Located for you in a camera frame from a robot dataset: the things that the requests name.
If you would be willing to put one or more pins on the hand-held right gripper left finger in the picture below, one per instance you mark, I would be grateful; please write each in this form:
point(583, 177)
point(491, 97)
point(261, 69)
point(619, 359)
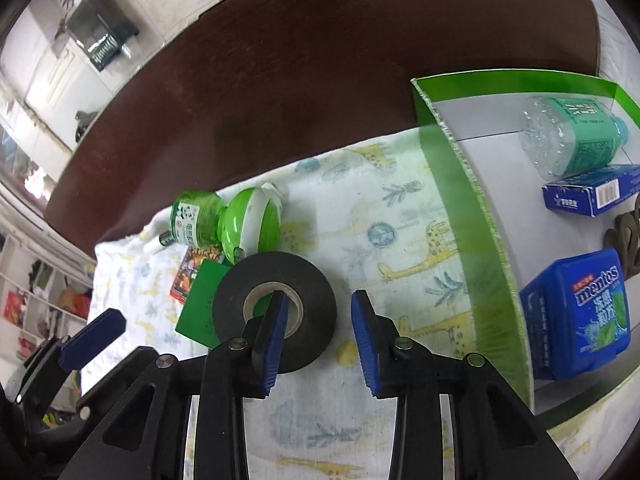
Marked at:
point(272, 340)

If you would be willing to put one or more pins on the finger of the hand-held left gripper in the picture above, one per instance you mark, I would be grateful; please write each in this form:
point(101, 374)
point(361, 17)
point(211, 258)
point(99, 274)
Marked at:
point(92, 337)
point(107, 380)

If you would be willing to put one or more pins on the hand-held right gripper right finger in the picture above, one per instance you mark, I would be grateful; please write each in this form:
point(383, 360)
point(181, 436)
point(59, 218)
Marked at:
point(365, 340)

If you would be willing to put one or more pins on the black tape roll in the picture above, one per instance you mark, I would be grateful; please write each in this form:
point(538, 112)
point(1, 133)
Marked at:
point(230, 310)

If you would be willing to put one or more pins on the green cardboard box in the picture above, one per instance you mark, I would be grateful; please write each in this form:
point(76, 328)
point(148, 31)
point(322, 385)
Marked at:
point(450, 210)

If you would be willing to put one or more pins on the blue mint tin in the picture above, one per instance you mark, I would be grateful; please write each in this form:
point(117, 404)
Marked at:
point(575, 320)

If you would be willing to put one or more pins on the blue card box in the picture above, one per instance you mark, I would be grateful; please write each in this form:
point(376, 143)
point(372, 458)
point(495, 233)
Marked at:
point(575, 195)

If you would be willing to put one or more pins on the grey hair claw clip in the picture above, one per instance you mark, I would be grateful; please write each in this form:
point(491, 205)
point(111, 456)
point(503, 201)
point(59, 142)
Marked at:
point(625, 230)

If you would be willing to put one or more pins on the green label water bottle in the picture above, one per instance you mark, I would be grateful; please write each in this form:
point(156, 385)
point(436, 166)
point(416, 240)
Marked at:
point(575, 135)

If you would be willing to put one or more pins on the white shelf unit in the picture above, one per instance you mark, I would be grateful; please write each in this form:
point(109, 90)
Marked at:
point(45, 290)

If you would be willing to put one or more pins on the small green box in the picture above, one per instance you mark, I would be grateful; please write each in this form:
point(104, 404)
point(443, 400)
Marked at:
point(200, 305)

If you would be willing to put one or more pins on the giraffe printed blanket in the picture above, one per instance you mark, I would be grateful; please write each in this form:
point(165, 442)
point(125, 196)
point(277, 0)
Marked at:
point(350, 240)

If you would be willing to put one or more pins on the red card box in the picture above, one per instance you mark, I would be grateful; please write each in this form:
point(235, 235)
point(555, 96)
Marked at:
point(187, 272)

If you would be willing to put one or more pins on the green white repellent heater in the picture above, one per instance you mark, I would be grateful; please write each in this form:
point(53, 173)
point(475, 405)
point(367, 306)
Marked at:
point(250, 225)

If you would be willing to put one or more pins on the green repellent liquid bottle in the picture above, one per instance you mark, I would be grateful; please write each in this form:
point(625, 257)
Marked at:
point(195, 215)

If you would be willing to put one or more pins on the glass door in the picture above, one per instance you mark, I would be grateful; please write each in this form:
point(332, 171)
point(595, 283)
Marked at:
point(22, 165)

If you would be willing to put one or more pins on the dark wooden headboard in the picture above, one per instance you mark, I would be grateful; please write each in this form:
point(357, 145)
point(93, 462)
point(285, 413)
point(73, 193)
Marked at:
point(300, 85)

